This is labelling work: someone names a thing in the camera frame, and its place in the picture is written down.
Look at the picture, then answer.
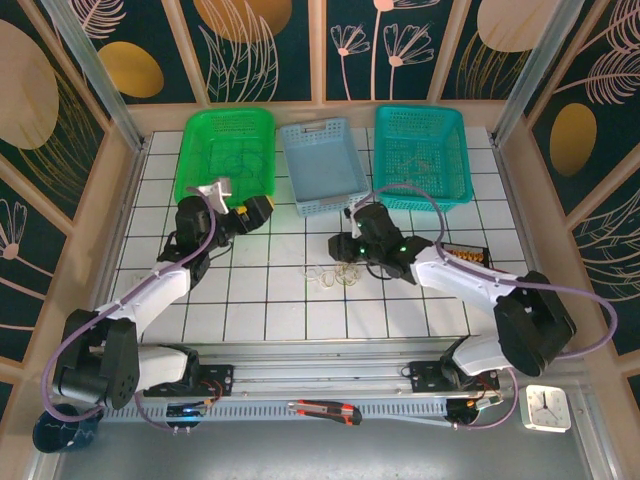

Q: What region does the thin green yellow cable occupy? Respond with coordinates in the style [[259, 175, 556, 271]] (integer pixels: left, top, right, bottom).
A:
[[332, 260, 364, 287]]

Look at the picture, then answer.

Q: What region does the thin blue cable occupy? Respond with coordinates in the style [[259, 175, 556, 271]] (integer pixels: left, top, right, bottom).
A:
[[209, 143, 269, 182]]

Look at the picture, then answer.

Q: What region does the thin white cable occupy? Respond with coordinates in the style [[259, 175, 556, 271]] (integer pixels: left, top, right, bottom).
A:
[[303, 264, 337, 290]]

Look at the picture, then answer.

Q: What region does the light blue plastic basket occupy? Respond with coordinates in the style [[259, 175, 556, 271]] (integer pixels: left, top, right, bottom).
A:
[[277, 117, 374, 219]]

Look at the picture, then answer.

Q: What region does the green plastic basket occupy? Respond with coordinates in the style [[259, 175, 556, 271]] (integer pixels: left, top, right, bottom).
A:
[[173, 107, 279, 206]]

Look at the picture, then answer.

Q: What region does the black board with orange connectors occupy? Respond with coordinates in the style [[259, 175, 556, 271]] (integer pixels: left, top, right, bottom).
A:
[[442, 242, 494, 269]]

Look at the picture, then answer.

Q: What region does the teal plastic basket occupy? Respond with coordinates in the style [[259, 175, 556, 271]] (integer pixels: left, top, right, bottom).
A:
[[372, 103, 475, 214]]

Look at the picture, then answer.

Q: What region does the red black utility knife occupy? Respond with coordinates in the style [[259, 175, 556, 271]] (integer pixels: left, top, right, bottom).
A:
[[287, 398, 364, 427]]

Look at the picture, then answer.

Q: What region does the small green circuit board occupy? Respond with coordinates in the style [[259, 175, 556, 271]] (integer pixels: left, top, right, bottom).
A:
[[447, 394, 505, 424], [166, 402, 210, 419]]

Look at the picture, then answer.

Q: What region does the clear acrylic tube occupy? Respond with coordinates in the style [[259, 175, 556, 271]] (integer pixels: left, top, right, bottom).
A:
[[489, 0, 586, 147]]

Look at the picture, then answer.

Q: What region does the white square clock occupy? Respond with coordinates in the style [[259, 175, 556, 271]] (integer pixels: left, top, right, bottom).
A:
[[519, 383, 572, 434]]

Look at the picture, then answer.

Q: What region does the dark blue mug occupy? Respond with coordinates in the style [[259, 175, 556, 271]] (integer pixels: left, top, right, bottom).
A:
[[32, 405, 104, 454]]

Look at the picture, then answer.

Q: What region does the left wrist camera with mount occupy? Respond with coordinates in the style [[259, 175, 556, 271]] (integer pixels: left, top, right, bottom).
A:
[[197, 176, 235, 215]]

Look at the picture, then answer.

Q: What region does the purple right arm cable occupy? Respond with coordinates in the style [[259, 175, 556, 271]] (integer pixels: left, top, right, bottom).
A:
[[347, 183, 620, 432]]

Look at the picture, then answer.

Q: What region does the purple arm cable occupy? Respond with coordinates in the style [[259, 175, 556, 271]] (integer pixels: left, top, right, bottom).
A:
[[347, 183, 620, 432], [42, 185, 221, 434]]

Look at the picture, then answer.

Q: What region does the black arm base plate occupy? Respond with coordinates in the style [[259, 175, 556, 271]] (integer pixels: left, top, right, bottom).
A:
[[143, 363, 235, 399], [409, 359, 501, 397]]

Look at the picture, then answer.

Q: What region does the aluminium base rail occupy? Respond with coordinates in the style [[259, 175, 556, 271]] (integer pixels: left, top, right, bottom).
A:
[[49, 339, 586, 401]]

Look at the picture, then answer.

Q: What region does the aluminium frame post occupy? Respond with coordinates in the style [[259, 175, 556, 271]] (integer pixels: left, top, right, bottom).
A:
[[39, 0, 147, 151]]

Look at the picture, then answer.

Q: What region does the slotted grey cable duct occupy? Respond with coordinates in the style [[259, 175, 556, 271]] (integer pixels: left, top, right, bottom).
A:
[[102, 401, 451, 422]]

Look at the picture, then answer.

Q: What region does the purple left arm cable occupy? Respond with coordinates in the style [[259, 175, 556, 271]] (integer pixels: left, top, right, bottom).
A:
[[42, 185, 221, 434]]

